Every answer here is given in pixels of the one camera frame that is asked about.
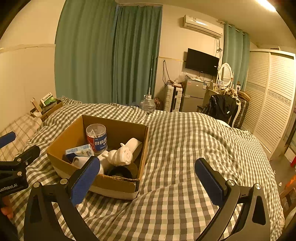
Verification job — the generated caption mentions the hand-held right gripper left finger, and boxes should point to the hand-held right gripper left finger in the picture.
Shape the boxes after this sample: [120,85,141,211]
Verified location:
[23,156,101,241]

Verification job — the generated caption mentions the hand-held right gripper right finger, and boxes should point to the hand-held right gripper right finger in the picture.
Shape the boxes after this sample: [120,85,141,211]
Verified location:
[195,158,271,241]

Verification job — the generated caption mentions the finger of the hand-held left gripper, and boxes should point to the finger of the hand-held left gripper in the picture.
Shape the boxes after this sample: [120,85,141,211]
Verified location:
[0,132,16,149]
[0,145,41,173]

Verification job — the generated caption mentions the blue tissue pack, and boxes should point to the blue tissue pack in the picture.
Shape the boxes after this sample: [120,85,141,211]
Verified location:
[65,144,93,160]

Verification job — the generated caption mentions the clear plastic jar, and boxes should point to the clear plastic jar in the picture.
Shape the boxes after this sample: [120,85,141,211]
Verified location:
[86,123,108,156]

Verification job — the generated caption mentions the white pig figure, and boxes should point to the white pig figure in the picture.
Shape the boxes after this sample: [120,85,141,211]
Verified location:
[102,143,133,166]

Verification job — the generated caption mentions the white tape roll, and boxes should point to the white tape roll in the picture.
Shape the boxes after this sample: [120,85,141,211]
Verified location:
[125,138,142,160]

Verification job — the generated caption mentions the person's left hand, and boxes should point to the person's left hand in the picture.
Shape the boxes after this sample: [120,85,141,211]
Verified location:
[1,205,14,219]

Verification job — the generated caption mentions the plaid pillow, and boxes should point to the plaid pillow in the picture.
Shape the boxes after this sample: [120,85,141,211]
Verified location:
[0,115,43,160]

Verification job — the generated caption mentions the checked duvet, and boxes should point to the checked duvet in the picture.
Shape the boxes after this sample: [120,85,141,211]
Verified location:
[9,97,285,241]

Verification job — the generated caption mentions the small cardboard box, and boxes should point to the small cardboard box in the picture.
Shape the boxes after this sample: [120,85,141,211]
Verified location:
[30,98,64,121]

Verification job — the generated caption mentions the green packet box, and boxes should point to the green packet box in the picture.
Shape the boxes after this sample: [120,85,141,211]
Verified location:
[40,93,57,107]

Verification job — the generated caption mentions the white chair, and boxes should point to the white chair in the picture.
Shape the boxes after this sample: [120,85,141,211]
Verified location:
[228,100,242,128]

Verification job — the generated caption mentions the black jacket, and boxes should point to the black jacket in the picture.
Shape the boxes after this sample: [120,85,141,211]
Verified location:
[208,94,237,123]

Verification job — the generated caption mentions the patterned dark suitcase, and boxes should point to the patterned dark suitcase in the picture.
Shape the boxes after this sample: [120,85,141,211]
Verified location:
[233,97,250,129]

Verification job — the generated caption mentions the wooden chair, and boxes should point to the wooden chair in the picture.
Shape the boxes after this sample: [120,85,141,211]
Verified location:
[280,181,296,210]

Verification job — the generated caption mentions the dressing table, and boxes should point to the dressing table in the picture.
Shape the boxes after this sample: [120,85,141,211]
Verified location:
[203,87,222,107]

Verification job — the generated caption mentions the grey small fridge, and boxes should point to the grey small fridge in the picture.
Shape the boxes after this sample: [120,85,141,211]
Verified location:
[180,79,207,112]

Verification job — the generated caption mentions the patterned cloth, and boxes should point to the patterned cloth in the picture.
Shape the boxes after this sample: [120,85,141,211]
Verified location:
[221,88,238,98]

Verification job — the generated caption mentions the white suitcase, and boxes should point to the white suitcase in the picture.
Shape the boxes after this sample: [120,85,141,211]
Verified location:
[164,84,182,112]

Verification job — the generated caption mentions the clear water jug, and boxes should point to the clear water jug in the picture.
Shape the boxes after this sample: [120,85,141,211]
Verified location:
[139,95,156,114]

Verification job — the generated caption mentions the white slatted wardrobe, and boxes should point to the white slatted wardrobe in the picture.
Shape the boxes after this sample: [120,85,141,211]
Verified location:
[240,49,296,160]

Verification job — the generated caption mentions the white oval mirror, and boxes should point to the white oval mirror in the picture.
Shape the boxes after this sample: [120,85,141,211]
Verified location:
[218,63,233,85]

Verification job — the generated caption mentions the dark green curtain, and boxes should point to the dark green curtain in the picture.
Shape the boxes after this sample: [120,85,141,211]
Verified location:
[112,5,162,106]
[54,0,118,105]

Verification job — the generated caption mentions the white pole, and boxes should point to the white pole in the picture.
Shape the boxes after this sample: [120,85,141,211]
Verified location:
[148,55,154,95]

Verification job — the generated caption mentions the light green curtain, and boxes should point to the light green curtain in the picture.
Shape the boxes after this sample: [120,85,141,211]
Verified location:
[222,22,250,91]

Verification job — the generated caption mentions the white air conditioner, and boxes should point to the white air conditioner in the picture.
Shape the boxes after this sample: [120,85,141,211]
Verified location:
[183,15,223,39]

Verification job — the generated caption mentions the hanging cables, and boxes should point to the hanging cables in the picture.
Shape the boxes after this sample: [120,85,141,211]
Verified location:
[162,60,171,84]

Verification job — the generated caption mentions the black wall television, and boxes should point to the black wall television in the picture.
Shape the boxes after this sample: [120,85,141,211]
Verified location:
[185,48,220,76]

